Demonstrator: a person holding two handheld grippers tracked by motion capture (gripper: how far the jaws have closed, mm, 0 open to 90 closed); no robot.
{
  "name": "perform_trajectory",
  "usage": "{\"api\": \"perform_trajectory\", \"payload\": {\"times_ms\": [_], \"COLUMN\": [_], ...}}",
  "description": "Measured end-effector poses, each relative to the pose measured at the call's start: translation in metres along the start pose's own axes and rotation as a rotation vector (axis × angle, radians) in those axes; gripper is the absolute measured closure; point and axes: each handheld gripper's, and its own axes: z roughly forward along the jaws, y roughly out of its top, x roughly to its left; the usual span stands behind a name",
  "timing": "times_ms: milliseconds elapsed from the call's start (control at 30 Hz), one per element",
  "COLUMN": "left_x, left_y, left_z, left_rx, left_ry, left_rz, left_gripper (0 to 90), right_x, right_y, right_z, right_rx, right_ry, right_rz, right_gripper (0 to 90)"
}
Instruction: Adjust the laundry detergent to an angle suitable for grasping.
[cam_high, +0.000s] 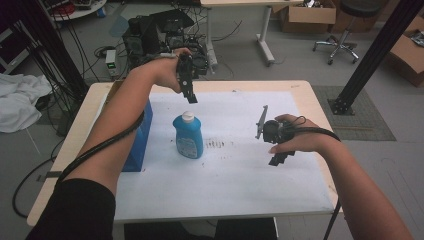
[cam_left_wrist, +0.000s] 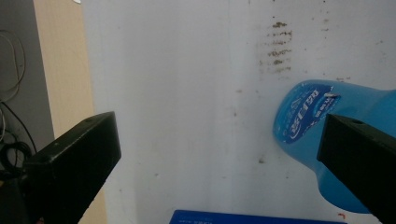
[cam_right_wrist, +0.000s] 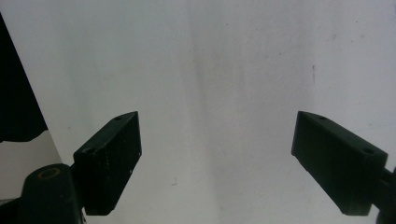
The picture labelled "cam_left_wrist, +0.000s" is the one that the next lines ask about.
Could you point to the blue plastic bottle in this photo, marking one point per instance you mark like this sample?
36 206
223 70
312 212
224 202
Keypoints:
348 102

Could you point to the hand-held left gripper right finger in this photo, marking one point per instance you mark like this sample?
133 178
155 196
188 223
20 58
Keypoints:
364 158

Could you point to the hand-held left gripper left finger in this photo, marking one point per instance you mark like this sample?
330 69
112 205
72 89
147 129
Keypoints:
71 165

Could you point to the blue flat box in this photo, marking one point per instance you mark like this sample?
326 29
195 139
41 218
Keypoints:
236 217

